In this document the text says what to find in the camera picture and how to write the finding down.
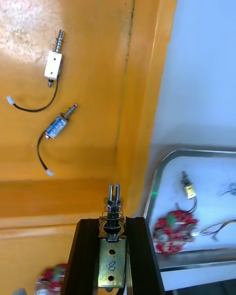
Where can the blue label solenoid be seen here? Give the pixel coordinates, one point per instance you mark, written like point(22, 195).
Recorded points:
point(56, 125)

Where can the brass metal solenoid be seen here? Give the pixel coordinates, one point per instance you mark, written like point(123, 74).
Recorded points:
point(111, 258)
point(189, 191)

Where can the steel tray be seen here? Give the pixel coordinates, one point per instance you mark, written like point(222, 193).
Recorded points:
point(196, 260)

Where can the yellow-orange plastic bin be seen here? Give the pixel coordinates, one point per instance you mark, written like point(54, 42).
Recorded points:
point(93, 78)
point(24, 250)

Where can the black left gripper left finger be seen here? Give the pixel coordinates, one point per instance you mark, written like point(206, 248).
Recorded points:
point(83, 263)

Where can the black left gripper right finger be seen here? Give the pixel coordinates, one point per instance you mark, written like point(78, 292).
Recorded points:
point(142, 263)

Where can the silver metal solenoid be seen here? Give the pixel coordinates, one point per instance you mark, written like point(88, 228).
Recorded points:
point(52, 64)

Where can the round red circuit board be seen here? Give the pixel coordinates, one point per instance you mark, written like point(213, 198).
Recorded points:
point(52, 279)
point(172, 241)

